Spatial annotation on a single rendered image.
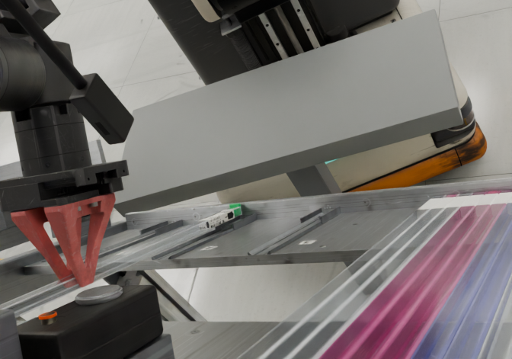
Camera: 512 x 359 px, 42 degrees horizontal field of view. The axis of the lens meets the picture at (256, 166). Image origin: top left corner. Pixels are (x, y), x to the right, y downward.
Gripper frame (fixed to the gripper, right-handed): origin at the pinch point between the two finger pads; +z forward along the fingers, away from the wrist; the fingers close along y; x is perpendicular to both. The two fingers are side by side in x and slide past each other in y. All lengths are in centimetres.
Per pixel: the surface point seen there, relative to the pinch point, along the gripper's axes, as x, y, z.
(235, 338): -10.1, 20.6, 1.7
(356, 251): 10.8, 21.3, 1.9
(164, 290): 38.8, -20.1, 12.4
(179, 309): 43, -21, 17
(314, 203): 29.8, 10.1, 0.1
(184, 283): 104, -62, 29
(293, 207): 29.9, 7.4, 0.4
